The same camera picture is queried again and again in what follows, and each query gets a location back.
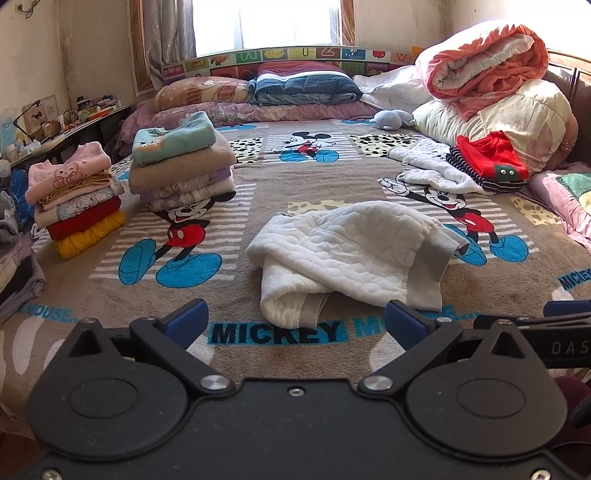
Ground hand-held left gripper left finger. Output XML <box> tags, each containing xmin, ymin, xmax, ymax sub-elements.
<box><xmin>68</xmin><ymin>298</ymin><xmax>235</xmax><ymax>400</ymax></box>

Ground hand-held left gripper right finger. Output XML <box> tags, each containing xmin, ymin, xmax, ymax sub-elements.
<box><xmin>357</xmin><ymin>299</ymin><xmax>528</xmax><ymax>398</ymax></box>

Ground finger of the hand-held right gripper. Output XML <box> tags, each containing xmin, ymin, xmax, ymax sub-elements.
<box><xmin>544</xmin><ymin>299</ymin><xmax>591</xmax><ymax>320</ymax></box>
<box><xmin>473</xmin><ymin>315</ymin><xmax>557</xmax><ymax>331</ymax></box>

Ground white quilted pants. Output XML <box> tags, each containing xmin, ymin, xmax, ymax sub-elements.
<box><xmin>246</xmin><ymin>200</ymin><xmax>469</xmax><ymax>329</ymax></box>

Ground pile of dark clothes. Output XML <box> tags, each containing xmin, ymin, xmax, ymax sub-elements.
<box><xmin>0</xmin><ymin>191</ymin><xmax>47</xmax><ymax>324</ymax></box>

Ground pink patchwork quilt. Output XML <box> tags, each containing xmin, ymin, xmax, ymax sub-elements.
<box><xmin>529</xmin><ymin>171</ymin><xmax>591</xmax><ymax>251</ymax></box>

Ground folded lilac printed garment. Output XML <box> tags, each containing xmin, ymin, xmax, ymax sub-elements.
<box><xmin>148</xmin><ymin>191</ymin><xmax>236</xmax><ymax>214</ymax></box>

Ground folded yellow garment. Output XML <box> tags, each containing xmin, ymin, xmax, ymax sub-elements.
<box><xmin>55</xmin><ymin>210</ymin><xmax>126</xmax><ymax>260</ymax></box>

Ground folded white patterned garment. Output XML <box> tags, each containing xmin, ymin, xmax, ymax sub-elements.
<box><xmin>139</xmin><ymin>176</ymin><xmax>236</xmax><ymax>204</ymax></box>

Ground folded red garment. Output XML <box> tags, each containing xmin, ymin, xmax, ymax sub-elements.
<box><xmin>46</xmin><ymin>196</ymin><xmax>122</xmax><ymax>241</ymax></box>

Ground stack with teal top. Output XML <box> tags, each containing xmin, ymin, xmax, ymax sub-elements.
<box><xmin>128</xmin><ymin>134</ymin><xmax>237</xmax><ymax>195</ymax></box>

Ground cartoon mouse printed blanket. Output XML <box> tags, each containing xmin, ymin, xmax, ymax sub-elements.
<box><xmin>0</xmin><ymin>117</ymin><xmax>591</xmax><ymax>435</ymax></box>

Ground navy striped garment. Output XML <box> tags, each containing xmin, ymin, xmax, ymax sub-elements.
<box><xmin>445</xmin><ymin>145</ymin><xmax>527</xmax><ymax>193</ymax></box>

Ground folded beige sequined garment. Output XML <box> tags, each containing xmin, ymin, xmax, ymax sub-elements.
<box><xmin>34</xmin><ymin>180</ymin><xmax>125</xmax><ymax>229</ymax></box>

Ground white dotted garment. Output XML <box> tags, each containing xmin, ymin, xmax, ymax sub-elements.
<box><xmin>387</xmin><ymin>137</ymin><xmax>497</xmax><ymax>195</ymax></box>

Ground folded mustard knit garment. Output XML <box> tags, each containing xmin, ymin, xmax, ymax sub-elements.
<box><xmin>38</xmin><ymin>170</ymin><xmax>114</xmax><ymax>207</ymax></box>

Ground folded teal printed top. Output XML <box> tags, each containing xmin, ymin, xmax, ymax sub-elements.
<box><xmin>131</xmin><ymin>112</ymin><xmax>217</xmax><ymax>167</ymax></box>

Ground folded pink printed top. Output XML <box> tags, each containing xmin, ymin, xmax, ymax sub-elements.
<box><xmin>25</xmin><ymin>141</ymin><xmax>112</xmax><ymax>205</ymax></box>

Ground cream duvet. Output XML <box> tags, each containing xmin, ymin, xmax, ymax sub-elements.
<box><xmin>412</xmin><ymin>78</ymin><xmax>580</xmax><ymax>175</ymax></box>

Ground purple floral pillow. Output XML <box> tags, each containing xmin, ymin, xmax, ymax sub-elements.
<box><xmin>117</xmin><ymin>102</ymin><xmax>259</xmax><ymax>145</ymax></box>

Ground blue plush toy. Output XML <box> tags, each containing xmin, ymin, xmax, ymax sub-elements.
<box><xmin>373</xmin><ymin>109</ymin><xmax>416</xmax><ymax>130</ymax></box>

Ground blue bag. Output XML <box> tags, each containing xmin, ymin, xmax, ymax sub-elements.
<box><xmin>9</xmin><ymin>170</ymin><xmax>35</xmax><ymax>220</ymax></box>

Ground cluttered desk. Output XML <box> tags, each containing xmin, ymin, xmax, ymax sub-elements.
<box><xmin>0</xmin><ymin>95</ymin><xmax>132</xmax><ymax>168</ymax></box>

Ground peach cartoon pillow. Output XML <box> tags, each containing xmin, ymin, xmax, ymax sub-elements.
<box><xmin>154</xmin><ymin>78</ymin><xmax>254</xmax><ymax>112</ymax></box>

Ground white quilt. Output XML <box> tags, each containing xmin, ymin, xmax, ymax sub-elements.
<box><xmin>353</xmin><ymin>65</ymin><xmax>435</xmax><ymax>114</ymax></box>

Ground pink floral mattress pad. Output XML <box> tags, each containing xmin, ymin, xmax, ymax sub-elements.
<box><xmin>217</xmin><ymin>100</ymin><xmax>384</xmax><ymax>123</ymax></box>

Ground rolled coral quilt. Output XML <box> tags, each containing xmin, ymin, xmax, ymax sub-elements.
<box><xmin>414</xmin><ymin>23</ymin><xmax>549</xmax><ymax>121</ymax></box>

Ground black desk lamp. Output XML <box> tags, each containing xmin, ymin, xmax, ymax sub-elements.
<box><xmin>13</xmin><ymin>99</ymin><xmax>43</xmax><ymax>136</ymax></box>

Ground grey curtain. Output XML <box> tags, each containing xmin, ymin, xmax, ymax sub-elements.
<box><xmin>143</xmin><ymin>0</ymin><xmax>195</xmax><ymax>84</ymax></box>

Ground colourful letter print headboard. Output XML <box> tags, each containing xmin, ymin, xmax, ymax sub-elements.
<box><xmin>161</xmin><ymin>45</ymin><xmax>426</xmax><ymax>87</ymax></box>

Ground window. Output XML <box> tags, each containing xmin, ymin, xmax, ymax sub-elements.
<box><xmin>191</xmin><ymin>0</ymin><xmax>345</xmax><ymax>49</ymax></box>

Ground wooden bed frame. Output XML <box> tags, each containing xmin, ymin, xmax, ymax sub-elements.
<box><xmin>546</xmin><ymin>48</ymin><xmax>591</xmax><ymax>163</ymax></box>

